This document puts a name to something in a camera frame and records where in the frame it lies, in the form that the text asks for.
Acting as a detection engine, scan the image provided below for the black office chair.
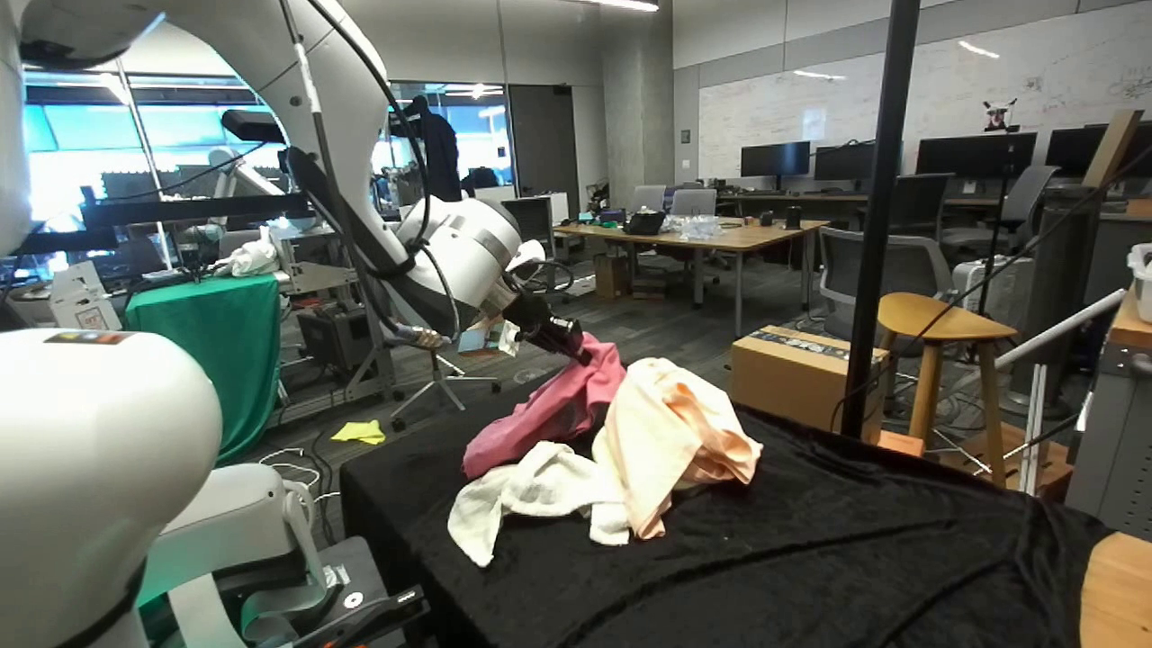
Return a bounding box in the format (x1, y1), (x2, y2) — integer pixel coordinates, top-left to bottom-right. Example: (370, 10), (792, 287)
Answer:
(884, 173), (956, 246)

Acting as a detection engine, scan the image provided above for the pink cloth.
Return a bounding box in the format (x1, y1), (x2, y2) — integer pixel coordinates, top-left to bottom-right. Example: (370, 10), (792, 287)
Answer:
(462, 333), (630, 484)

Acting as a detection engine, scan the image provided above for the long wooden desk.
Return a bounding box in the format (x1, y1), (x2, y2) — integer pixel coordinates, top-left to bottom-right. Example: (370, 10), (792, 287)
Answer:
(552, 214), (835, 343)

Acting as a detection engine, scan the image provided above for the grey office chair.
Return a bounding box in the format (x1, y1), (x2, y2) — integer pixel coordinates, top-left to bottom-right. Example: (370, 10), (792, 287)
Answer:
(822, 228), (956, 309)

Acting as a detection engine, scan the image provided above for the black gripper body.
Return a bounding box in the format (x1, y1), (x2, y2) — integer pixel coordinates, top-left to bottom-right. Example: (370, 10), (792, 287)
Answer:
(502, 287), (577, 358)

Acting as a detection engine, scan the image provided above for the wall whiteboard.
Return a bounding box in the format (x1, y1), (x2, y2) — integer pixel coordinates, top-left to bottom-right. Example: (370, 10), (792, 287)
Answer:
(694, 5), (1152, 185)

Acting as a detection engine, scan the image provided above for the slanted wooden plank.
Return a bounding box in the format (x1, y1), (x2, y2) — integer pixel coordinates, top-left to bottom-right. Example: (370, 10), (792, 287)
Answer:
(1075, 105), (1150, 195)

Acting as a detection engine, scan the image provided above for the green cloth covered table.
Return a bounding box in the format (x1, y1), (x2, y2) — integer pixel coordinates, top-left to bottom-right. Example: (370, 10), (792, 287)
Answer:
(122, 271), (287, 463)

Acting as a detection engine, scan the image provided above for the wooden board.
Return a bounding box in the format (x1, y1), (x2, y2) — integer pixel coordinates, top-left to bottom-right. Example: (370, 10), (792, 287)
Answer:
(1075, 529), (1152, 648)

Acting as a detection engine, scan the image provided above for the wide black computer monitor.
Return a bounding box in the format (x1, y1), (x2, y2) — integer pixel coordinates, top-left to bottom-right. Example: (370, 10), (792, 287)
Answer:
(916, 131), (1039, 185)

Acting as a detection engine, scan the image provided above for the white marker card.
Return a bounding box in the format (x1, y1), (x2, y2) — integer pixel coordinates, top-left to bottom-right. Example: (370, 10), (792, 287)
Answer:
(48, 258), (127, 335)

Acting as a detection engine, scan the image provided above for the white terry towel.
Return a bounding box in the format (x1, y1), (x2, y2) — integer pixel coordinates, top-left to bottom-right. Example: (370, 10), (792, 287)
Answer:
(444, 438), (636, 574)

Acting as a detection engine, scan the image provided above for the peach cream cloth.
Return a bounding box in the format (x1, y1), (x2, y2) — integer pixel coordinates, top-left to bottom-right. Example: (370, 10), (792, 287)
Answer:
(590, 358), (768, 544)

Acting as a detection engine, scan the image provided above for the black vertical pole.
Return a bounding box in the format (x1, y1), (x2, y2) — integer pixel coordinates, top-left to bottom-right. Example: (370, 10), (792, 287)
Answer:
(835, 0), (929, 442)

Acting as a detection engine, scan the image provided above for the long cardboard box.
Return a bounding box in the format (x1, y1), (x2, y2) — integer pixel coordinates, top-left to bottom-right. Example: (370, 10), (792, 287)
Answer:
(725, 319), (894, 438)

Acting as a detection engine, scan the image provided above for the white pipe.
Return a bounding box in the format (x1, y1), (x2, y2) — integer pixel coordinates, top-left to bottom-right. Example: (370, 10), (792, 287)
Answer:
(989, 283), (1133, 498)

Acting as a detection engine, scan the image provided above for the grey workbench with wooden top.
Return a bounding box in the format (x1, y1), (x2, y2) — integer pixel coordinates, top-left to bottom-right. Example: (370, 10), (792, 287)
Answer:
(1062, 195), (1152, 540)

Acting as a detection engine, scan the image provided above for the person in dark clothes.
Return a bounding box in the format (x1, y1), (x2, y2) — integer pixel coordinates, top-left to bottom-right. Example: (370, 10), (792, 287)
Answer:
(402, 97), (467, 204)

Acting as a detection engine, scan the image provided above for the dark grey door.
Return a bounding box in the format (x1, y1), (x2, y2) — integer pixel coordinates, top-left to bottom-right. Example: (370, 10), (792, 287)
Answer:
(502, 83), (583, 202)

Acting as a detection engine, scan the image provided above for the wooden stool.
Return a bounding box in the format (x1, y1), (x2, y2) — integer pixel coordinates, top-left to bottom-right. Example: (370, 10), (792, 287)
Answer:
(875, 287), (1026, 487)

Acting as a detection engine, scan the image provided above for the yellow rag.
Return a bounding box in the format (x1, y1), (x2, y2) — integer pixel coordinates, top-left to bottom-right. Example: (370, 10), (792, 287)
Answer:
(326, 418), (392, 449)

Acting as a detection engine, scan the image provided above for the black velvet tablecloth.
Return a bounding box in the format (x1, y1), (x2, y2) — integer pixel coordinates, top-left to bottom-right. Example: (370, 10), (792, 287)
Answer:
(338, 388), (1111, 648)

